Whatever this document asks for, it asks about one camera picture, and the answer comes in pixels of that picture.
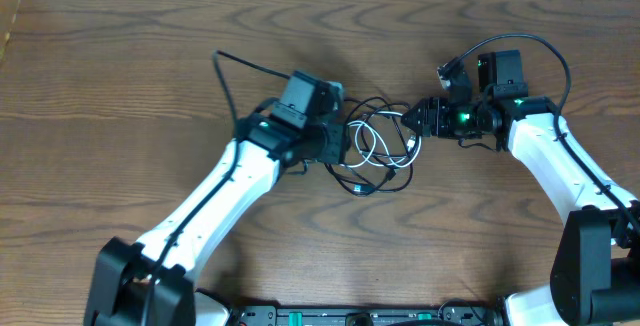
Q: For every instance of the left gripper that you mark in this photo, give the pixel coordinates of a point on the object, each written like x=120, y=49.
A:
x=338, y=143

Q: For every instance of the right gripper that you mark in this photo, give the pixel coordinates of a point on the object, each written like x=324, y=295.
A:
x=428, y=118

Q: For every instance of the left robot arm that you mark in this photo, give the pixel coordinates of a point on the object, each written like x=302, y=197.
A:
x=152, y=281

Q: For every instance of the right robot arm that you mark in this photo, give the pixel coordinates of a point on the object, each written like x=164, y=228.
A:
x=595, y=275

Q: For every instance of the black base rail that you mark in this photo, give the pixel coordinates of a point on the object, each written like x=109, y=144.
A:
x=456, y=313

